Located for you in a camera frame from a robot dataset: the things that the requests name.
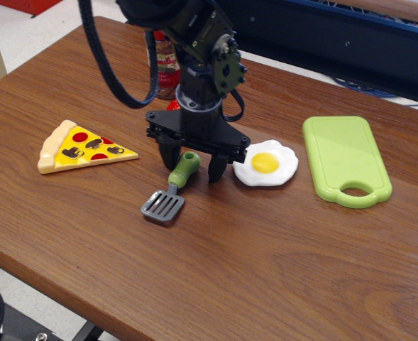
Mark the red capped spice jar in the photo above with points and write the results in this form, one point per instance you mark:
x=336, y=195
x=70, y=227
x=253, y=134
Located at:
x=167, y=66

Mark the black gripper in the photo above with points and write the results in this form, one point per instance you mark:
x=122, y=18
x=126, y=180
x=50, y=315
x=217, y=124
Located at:
x=201, y=127

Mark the red box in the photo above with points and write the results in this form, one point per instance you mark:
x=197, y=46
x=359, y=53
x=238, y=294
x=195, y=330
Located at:
x=33, y=7

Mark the toy fried egg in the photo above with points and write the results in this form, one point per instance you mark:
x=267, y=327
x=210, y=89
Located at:
x=267, y=164

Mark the toy strawberry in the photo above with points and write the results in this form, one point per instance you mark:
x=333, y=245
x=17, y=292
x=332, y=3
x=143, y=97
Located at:
x=173, y=105

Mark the green plastic cutting board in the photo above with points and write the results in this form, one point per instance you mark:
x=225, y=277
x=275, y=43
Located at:
x=345, y=162

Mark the black base bracket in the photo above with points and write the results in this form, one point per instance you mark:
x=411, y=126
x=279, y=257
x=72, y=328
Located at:
x=17, y=326

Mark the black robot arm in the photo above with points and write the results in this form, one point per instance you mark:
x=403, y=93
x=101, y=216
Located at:
x=211, y=69

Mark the toy pizza slice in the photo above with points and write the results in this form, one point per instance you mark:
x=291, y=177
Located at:
x=71, y=146

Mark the green handled grey spatula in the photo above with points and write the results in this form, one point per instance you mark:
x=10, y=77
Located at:
x=164, y=205

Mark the black metal frame rail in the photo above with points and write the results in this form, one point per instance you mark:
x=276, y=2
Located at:
x=343, y=41

